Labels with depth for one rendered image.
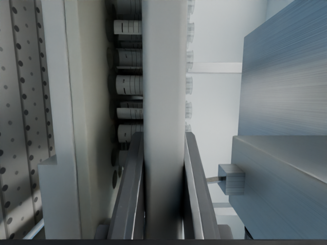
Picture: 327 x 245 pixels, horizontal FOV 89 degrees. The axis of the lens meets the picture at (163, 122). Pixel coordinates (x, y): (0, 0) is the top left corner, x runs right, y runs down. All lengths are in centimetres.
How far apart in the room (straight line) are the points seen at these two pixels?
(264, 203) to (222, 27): 360
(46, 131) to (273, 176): 21
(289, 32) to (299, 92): 15
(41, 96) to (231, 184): 22
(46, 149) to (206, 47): 343
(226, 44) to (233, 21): 42
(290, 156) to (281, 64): 37
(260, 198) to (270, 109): 36
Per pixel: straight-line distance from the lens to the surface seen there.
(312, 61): 46
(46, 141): 19
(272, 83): 55
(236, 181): 23
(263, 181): 20
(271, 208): 20
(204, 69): 110
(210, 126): 350
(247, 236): 26
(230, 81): 358
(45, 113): 19
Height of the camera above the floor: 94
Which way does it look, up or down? 1 degrees up
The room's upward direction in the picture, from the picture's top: 90 degrees clockwise
